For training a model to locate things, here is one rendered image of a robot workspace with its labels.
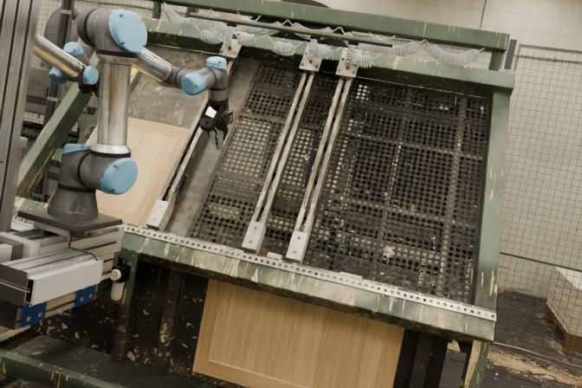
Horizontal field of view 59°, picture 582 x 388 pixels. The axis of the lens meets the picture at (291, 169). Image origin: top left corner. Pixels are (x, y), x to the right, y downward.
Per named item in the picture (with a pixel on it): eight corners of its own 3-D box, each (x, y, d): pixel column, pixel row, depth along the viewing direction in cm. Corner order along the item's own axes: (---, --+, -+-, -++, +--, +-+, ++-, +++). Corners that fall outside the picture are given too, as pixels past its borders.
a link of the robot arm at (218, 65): (199, 60, 186) (214, 54, 193) (201, 88, 192) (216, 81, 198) (216, 64, 183) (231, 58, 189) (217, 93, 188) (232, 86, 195)
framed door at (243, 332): (194, 369, 243) (192, 371, 241) (214, 255, 240) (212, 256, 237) (384, 423, 226) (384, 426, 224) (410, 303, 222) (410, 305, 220)
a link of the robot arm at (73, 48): (57, 51, 224) (68, 38, 228) (67, 68, 234) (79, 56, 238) (72, 55, 222) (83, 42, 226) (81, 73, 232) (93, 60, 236)
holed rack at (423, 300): (103, 226, 225) (102, 226, 225) (106, 220, 227) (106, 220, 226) (495, 321, 194) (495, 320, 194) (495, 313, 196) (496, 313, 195)
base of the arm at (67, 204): (75, 223, 156) (80, 190, 155) (35, 211, 160) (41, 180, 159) (107, 217, 170) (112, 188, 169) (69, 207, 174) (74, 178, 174)
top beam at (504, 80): (110, 36, 299) (104, 23, 290) (118, 25, 304) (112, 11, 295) (507, 101, 257) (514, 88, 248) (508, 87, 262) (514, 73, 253)
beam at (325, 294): (-2, 225, 241) (-15, 215, 232) (12, 203, 247) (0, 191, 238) (487, 349, 199) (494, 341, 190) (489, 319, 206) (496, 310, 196)
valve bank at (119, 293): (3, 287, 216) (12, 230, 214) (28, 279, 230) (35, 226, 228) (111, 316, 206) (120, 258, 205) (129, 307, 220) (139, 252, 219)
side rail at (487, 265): (468, 313, 207) (474, 305, 198) (488, 106, 263) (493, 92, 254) (488, 319, 206) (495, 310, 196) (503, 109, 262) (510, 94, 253)
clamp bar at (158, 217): (145, 229, 229) (128, 203, 209) (232, 44, 289) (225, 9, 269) (166, 235, 227) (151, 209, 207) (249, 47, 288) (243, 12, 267)
